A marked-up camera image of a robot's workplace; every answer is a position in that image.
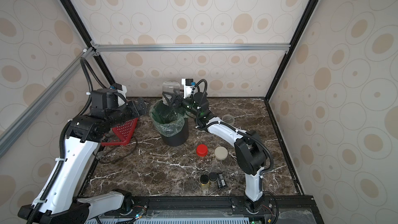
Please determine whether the clear oatmeal jar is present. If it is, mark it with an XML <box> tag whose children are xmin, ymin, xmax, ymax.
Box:
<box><xmin>221</xmin><ymin>114</ymin><xmax>235</xmax><ymax>125</ymax></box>

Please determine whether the red jar lid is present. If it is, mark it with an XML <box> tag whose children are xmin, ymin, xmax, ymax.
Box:
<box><xmin>196</xmin><ymin>144</ymin><xmax>208</xmax><ymax>157</ymax></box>

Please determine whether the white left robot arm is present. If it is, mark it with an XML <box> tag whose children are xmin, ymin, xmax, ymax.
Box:
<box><xmin>18</xmin><ymin>58</ymin><xmax>148</xmax><ymax>224</ymax></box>

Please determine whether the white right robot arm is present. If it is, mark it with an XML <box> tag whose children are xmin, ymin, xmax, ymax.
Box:
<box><xmin>162</xmin><ymin>78</ymin><xmax>274</xmax><ymax>204</ymax></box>

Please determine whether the red polka dot toaster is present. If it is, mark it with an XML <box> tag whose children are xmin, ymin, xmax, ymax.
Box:
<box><xmin>101</xmin><ymin>118</ymin><xmax>138</xmax><ymax>147</ymax></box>

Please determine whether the black trash bin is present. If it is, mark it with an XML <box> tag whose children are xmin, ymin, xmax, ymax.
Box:
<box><xmin>160</xmin><ymin>119</ymin><xmax>189</xmax><ymax>147</ymax></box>

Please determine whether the yellow spice jar black lid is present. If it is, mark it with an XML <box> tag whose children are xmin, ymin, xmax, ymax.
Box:
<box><xmin>200</xmin><ymin>174</ymin><xmax>210</xmax><ymax>190</ymax></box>

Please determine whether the dark spice jar black lid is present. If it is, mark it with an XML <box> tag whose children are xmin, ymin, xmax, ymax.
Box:
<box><xmin>208</xmin><ymin>172</ymin><xmax>218</xmax><ymax>187</ymax></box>

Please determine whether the small black box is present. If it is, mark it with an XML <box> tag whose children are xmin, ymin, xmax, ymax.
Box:
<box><xmin>217</xmin><ymin>173</ymin><xmax>227</xmax><ymax>189</ymax></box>

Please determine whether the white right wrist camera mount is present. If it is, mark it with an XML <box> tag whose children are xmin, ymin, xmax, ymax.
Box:
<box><xmin>181</xmin><ymin>78</ymin><xmax>195</xmax><ymax>99</ymax></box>

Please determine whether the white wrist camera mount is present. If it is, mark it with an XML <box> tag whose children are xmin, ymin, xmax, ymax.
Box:
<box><xmin>110</xmin><ymin>83</ymin><xmax>127</xmax><ymax>105</ymax></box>
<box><xmin>181</xmin><ymin>78</ymin><xmax>195</xmax><ymax>99</ymax></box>

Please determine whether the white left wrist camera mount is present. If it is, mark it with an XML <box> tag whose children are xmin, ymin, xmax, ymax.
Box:
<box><xmin>110</xmin><ymin>83</ymin><xmax>127</xmax><ymax>105</ymax></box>

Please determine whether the aluminium frame rail back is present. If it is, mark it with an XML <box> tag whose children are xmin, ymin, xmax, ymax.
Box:
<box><xmin>93</xmin><ymin>43</ymin><xmax>291</xmax><ymax>52</ymax></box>

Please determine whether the aluminium frame rail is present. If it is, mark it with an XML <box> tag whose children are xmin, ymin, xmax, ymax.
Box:
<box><xmin>93</xmin><ymin>43</ymin><xmax>291</xmax><ymax>52</ymax></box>
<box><xmin>1</xmin><ymin>47</ymin><xmax>94</xmax><ymax>157</ymax></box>

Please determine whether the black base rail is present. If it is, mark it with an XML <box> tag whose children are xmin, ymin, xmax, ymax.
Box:
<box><xmin>77</xmin><ymin>195</ymin><xmax>318</xmax><ymax>218</ymax></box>

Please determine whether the aluminium frame rail left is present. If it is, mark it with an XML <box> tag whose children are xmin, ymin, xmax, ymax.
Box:
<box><xmin>1</xmin><ymin>47</ymin><xmax>94</xmax><ymax>157</ymax></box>

